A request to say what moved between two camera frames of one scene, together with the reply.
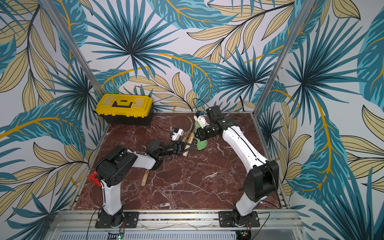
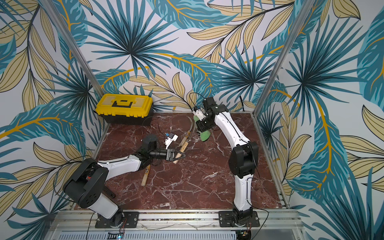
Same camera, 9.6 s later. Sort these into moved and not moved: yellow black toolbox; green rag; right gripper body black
Moved: right gripper body black; green rag
Not moved: yellow black toolbox
